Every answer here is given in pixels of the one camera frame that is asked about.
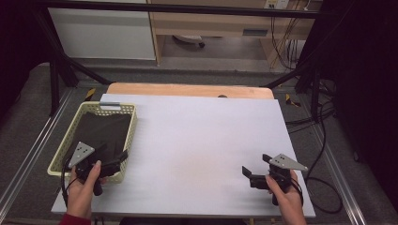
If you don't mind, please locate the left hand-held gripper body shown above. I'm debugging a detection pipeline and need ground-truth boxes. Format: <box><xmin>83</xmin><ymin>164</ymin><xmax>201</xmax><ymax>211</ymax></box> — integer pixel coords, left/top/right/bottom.
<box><xmin>68</xmin><ymin>141</ymin><xmax>121</xmax><ymax>197</ymax></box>

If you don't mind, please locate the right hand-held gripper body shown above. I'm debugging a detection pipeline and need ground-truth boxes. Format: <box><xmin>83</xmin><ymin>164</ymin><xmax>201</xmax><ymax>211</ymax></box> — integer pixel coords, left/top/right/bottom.
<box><xmin>250</xmin><ymin>153</ymin><xmax>309</xmax><ymax>193</ymax></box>

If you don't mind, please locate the dark olive garment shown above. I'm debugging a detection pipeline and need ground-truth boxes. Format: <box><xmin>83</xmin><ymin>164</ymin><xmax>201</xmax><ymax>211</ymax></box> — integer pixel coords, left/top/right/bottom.
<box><xmin>64</xmin><ymin>112</ymin><xmax>132</xmax><ymax>170</ymax></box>

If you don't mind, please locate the pale yellow perforated plastic basket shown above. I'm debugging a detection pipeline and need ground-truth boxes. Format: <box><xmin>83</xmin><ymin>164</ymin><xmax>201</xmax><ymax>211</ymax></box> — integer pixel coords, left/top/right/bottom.
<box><xmin>46</xmin><ymin>101</ymin><xmax>139</xmax><ymax>185</ymax></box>

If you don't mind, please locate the person's right hand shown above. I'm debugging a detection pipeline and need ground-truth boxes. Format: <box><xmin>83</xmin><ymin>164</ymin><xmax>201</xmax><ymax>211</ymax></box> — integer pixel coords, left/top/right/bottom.
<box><xmin>265</xmin><ymin>170</ymin><xmax>308</xmax><ymax>218</ymax></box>

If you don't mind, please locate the person's left hand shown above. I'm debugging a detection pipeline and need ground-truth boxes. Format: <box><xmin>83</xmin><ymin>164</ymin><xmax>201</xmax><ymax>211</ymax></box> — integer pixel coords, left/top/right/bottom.
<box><xmin>66</xmin><ymin>159</ymin><xmax>107</xmax><ymax>219</ymax></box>

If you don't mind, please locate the yellow black floor tape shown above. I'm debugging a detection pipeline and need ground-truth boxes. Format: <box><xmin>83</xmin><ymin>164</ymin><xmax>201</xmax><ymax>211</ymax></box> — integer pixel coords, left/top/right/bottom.
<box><xmin>84</xmin><ymin>87</ymin><xmax>97</xmax><ymax>102</ymax></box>
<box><xmin>284</xmin><ymin>93</ymin><xmax>302</xmax><ymax>108</ymax></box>

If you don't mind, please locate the white cabinet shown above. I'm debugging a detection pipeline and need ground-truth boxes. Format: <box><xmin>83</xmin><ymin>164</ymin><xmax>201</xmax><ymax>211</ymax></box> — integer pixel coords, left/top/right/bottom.
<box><xmin>48</xmin><ymin>7</ymin><xmax>157</xmax><ymax>61</ymax></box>

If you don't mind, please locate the black curtain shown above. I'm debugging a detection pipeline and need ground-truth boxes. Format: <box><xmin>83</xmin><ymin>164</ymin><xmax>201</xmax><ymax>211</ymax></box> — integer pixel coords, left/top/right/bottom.
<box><xmin>299</xmin><ymin>0</ymin><xmax>398</xmax><ymax>201</ymax></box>
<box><xmin>0</xmin><ymin>0</ymin><xmax>51</xmax><ymax>116</ymax></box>

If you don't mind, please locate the office chair base with caster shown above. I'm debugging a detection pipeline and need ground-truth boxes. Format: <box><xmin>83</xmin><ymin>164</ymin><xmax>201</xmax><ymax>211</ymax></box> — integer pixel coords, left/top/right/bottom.
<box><xmin>172</xmin><ymin>35</ymin><xmax>206</xmax><ymax>49</ymax></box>

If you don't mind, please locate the light wooden desk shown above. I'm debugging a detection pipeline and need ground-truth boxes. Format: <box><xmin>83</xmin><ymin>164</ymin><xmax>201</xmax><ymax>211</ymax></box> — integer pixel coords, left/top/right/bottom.
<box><xmin>146</xmin><ymin>0</ymin><xmax>323</xmax><ymax>68</ymax></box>

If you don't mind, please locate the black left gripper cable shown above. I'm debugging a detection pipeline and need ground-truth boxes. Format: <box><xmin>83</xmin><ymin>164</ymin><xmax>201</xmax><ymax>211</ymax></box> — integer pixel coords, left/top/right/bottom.
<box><xmin>60</xmin><ymin>158</ymin><xmax>79</xmax><ymax>208</ymax></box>

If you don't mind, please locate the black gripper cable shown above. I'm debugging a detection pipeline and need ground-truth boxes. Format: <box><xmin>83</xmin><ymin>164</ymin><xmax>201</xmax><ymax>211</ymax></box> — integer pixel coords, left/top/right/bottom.
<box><xmin>60</xmin><ymin>158</ymin><xmax>79</xmax><ymax>208</ymax></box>
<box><xmin>290</xmin><ymin>93</ymin><xmax>344</xmax><ymax>216</ymax></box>

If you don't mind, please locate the metal floor rail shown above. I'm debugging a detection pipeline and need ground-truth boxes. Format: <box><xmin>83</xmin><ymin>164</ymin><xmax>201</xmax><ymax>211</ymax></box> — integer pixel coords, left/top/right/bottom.
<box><xmin>309</xmin><ymin>125</ymin><xmax>368</xmax><ymax>225</ymax></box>
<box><xmin>0</xmin><ymin>90</ymin><xmax>74</xmax><ymax>214</ymax></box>

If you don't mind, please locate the black floor cable bundle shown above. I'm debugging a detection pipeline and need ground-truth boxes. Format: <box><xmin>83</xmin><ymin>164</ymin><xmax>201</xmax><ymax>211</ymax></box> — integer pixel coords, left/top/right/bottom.
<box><xmin>285</xmin><ymin>106</ymin><xmax>336</xmax><ymax>134</ymax></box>

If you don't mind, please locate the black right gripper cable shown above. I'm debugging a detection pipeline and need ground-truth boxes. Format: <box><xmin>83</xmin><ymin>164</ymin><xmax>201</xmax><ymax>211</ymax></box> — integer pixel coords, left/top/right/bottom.
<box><xmin>290</xmin><ymin>93</ymin><xmax>344</xmax><ymax>216</ymax></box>

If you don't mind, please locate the bundle of desk cables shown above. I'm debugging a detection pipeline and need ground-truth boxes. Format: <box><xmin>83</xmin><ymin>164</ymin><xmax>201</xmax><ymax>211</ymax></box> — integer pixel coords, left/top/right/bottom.
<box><xmin>270</xmin><ymin>15</ymin><xmax>301</xmax><ymax>71</ymax></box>

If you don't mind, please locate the grey rectangular desk handle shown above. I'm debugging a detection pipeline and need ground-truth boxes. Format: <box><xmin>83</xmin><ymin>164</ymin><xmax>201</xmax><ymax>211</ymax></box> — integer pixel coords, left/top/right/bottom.
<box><xmin>242</xmin><ymin>28</ymin><xmax>269</xmax><ymax>38</ymax></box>

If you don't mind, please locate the white wall power outlet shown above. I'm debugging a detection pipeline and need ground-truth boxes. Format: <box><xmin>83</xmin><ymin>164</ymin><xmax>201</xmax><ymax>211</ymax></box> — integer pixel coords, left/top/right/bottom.
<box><xmin>264</xmin><ymin>0</ymin><xmax>290</xmax><ymax>9</ymax></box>

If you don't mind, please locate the black metal frame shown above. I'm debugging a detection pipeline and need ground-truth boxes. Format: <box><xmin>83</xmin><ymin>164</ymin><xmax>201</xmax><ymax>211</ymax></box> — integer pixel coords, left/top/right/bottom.
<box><xmin>31</xmin><ymin>0</ymin><xmax>358</xmax><ymax>123</ymax></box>

